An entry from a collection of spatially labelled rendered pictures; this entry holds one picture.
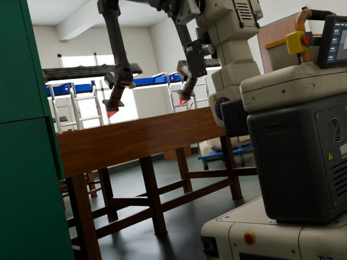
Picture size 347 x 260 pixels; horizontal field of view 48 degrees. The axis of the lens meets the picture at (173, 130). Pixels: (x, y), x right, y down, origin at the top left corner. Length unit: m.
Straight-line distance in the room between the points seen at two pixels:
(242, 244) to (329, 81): 0.66
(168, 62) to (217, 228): 7.45
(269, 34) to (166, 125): 5.27
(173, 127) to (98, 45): 6.49
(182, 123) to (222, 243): 0.75
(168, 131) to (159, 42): 7.15
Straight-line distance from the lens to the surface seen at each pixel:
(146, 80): 3.12
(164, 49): 8.98
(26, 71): 1.64
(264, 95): 1.37
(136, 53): 8.93
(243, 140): 5.30
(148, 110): 8.78
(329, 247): 1.34
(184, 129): 2.09
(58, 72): 2.09
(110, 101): 1.95
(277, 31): 7.05
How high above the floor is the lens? 0.71
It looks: 1 degrees down
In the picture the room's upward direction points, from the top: 12 degrees counter-clockwise
